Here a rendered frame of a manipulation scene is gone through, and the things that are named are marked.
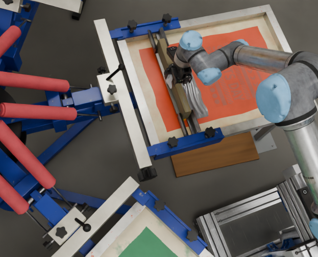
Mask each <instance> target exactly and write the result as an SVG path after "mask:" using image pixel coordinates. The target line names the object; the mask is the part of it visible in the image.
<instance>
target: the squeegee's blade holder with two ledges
mask: <svg viewBox="0 0 318 257"><path fill-rule="evenodd" d="M155 56H156V58H157V61H158V64H159V67H160V70H161V73H162V75H163V78H164V81H165V77H164V68H163V65H162V62H161V60H160V57H159V54H158V53H156V54H155ZM165 84H166V87H167V89H168V92H169V95H170V98H171V100H172V103H173V106H174V109H175V111H176V114H178V113H180V112H179V109H178V107H177V104H176V101H175V98H174V95H173V93H172V90H171V88H170V87H169V85H168V84H167V83H166V81H165Z"/></svg>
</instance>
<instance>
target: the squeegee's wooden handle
mask: <svg viewBox="0 0 318 257"><path fill-rule="evenodd" d="M166 49H167V44H166V41H165V39H164V38H162V39H159V40H158V43H157V53H158V54H159V57H160V60H161V62H162V65H163V68H164V70H166V68H168V66H169V65H170V64H172V63H173V61H172V60H171V59H170V57H169V56H168V55H167V53H166ZM171 90H172V93H173V95H174V98H175V101H176V104H177V107H178V109H179V112H180V113H181V115H182V118H183V119H186V118H188V117H189V115H190V113H191V109H190V106H189V103H188V101H187V98H186V95H185V93H184V90H183V87H182V84H181V83H180V84H175V86H173V84H172V88H171Z"/></svg>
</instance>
